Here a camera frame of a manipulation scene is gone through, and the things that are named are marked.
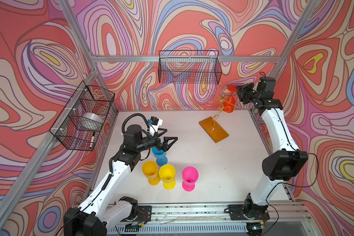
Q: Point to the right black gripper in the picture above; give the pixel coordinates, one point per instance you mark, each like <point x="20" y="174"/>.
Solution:
<point x="242" y="89"/>

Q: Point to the magenta wine glass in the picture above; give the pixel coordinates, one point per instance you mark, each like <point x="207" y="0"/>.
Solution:
<point x="190" y="176"/>

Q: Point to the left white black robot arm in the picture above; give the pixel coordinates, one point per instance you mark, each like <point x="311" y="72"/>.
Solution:
<point x="93" y="217"/>

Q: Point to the blue wine glass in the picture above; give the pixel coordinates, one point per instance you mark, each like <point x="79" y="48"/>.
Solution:
<point x="161" y="158"/>

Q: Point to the yellow wine glass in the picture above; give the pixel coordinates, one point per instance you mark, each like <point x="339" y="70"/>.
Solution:
<point x="150" y="170"/>
<point x="167" y="174"/>

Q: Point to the black wire basket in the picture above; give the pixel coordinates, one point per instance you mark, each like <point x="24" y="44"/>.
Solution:
<point x="189" y="67"/>
<point x="86" y="112"/>

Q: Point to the red wine glass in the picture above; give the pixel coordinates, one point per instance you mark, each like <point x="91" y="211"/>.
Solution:
<point x="229" y="103"/>

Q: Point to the gold wire glass rack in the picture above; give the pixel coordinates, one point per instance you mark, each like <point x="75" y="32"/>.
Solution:
<point x="219" y="110"/>

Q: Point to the black wire basket left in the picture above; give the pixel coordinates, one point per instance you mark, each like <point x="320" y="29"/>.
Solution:
<point x="86" y="112"/>

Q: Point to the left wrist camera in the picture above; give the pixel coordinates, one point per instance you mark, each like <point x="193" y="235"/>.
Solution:
<point x="155" y="124"/>

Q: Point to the aluminium frame rail base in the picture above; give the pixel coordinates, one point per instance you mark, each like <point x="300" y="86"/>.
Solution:
<point x="213" y="219"/>

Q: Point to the orange wooden rack base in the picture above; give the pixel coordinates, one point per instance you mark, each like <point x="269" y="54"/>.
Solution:
<point x="213" y="129"/>

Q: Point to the black marker pen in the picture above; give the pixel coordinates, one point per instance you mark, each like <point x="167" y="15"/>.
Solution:
<point x="91" y="144"/>

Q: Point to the black wire basket back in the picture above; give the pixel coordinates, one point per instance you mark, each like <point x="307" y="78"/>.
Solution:
<point x="189" y="67"/>

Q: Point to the silver tape roll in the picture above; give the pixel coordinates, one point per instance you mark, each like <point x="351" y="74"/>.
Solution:
<point x="90" y="122"/>

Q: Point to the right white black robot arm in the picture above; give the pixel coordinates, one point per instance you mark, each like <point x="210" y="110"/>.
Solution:
<point x="286" y="160"/>

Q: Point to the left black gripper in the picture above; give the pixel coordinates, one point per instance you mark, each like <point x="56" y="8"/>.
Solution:
<point x="163" y="145"/>

